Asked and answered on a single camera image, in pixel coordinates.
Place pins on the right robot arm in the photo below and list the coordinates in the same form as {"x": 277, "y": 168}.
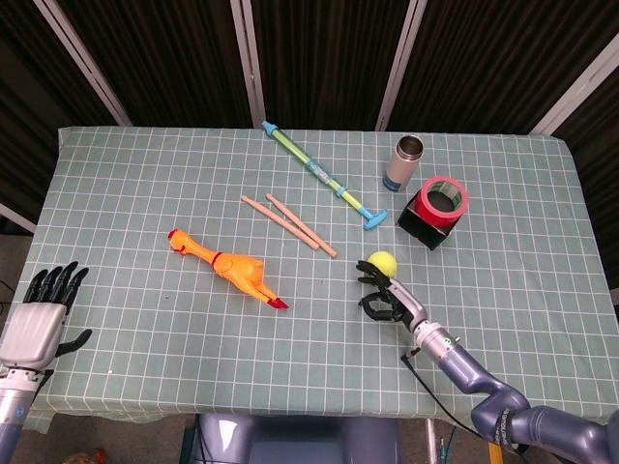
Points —
{"x": 483, "y": 382}

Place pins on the yellow ball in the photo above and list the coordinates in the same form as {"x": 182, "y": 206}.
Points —
{"x": 383, "y": 263}

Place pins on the red tape roll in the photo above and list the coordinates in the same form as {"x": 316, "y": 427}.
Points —
{"x": 428, "y": 208}

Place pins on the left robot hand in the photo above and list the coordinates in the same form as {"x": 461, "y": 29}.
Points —
{"x": 31, "y": 333}

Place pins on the white partition frame post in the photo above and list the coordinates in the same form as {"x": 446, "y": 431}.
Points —
{"x": 246, "y": 63}
{"x": 17, "y": 217}
{"x": 401, "y": 63}
{"x": 575, "y": 92}
{"x": 82, "y": 63}

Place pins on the steel thermos cup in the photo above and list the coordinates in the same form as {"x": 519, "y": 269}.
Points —
{"x": 400, "y": 166}

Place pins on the metal table leg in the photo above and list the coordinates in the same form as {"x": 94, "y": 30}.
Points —
{"x": 431, "y": 442}

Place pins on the green checkered tablecloth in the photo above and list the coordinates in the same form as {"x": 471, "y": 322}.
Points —
{"x": 145, "y": 193}

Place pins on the wooden drumstick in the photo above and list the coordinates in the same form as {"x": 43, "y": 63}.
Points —
{"x": 309, "y": 234}
{"x": 283, "y": 223}

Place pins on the orange rubber chicken toy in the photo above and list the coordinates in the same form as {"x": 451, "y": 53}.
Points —
{"x": 232, "y": 268}

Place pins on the black cardboard box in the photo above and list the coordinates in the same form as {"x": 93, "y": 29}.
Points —
{"x": 425, "y": 232}

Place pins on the yellow floor object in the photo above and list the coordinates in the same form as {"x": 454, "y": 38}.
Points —
{"x": 494, "y": 454}

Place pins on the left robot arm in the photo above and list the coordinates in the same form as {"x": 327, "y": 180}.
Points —
{"x": 14, "y": 406}

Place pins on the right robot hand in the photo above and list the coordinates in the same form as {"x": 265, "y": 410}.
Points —
{"x": 403, "y": 302}

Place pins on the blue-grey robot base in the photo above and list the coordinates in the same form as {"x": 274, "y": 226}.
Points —
{"x": 290, "y": 437}

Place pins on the green blue water squirter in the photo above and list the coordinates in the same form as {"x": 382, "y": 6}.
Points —
{"x": 319, "y": 171}

